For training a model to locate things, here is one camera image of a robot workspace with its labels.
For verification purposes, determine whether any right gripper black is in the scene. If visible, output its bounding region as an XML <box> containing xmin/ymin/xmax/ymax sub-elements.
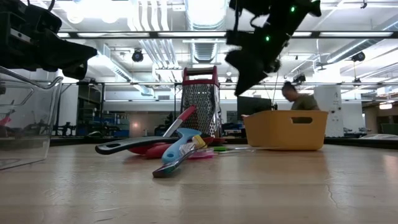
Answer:
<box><xmin>225</xmin><ymin>29</ymin><xmax>290</xmax><ymax>96</ymax></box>

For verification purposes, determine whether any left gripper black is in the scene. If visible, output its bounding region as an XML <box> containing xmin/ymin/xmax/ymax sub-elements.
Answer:
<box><xmin>0</xmin><ymin>0</ymin><xmax>98</xmax><ymax>80</ymax></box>

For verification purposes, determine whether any steel box grater red trim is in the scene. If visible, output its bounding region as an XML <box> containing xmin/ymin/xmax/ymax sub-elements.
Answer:
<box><xmin>180</xmin><ymin>65</ymin><xmax>223</xmax><ymax>140</ymax></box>

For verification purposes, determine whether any yellow-orange plastic bin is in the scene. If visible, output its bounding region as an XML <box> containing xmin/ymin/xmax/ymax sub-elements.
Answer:
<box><xmin>243</xmin><ymin>110</ymin><xmax>329</xmax><ymax>152</ymax></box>

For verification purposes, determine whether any red spatula steel shaft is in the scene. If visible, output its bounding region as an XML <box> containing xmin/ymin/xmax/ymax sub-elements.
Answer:
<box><xmin>128</xmin><ymin>105</ymin><xmax>198</xmax><ymax>156</ymax></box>

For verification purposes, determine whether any green mini spatula clear handle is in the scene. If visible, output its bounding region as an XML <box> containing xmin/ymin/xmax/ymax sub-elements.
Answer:
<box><xmin>213</xmin><ymin>146</ymin><xmax>259</xmax><ymax>154</ymax></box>

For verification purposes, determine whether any yellow mini spatula clear handle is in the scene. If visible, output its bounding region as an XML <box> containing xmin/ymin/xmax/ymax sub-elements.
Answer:
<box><xmin>178</xmin><ymin>135</ymin><xmax>208</xmax><ymax>156</ymax></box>

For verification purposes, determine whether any pink mini spatula clear handle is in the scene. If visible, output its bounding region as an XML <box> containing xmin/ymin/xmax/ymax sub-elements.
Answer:
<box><xmin>188</xmin><ymin>150</ymin><xmax>215</xmax><ymax>161</ymax></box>

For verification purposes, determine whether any blue silicone spoon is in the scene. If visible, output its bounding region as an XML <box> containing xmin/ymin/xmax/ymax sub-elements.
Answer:
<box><xmin>160</xmin><ymin>128</ymin><xmax>203</xmax><ymax>165</ymax></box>

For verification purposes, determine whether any red silicone spoon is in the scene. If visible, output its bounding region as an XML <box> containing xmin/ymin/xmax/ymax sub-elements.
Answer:
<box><xmin>145</xmin><ymin>136</ymin><xmax>215</xmax><ymax>160</ymax></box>

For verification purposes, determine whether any iridescent rainbow cutlery piece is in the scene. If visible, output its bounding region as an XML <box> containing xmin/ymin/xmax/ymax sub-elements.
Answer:
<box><xmin>152</xmin><ymin>145</ymin><xmax>200</xmax><ymax>179</ymax></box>

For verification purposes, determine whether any black monitor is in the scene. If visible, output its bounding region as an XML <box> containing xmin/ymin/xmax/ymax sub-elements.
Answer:
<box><xmin>236</xmin><ymin>96</ymin><xmax>274</xmax><ymax>121</ymax></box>

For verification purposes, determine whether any dark storage shelf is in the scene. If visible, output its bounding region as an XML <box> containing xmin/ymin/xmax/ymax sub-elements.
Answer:
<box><xmin>77</xmin><ymin>83</ymin><xmax>105</xmax><ymax>138</ymax></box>

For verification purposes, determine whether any person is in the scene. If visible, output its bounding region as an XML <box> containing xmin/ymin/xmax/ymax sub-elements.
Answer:
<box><xmin>281</xmin><ymin>81</ymin><xmax>320</xmax><ymax>111</ymax></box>

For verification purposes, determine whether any clear plastic bin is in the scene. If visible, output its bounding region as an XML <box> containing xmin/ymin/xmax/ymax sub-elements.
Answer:
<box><xmin>0</xmin><ymin>65</ymin><xmax>64</xmax><ymax>170</ymax></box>

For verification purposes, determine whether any black aluminium table frame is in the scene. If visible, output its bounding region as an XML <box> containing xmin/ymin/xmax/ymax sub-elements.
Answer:
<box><xmin>49</xmin><ymin>136</ymin><xmax>398</xmax><ymax>151</ymax></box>

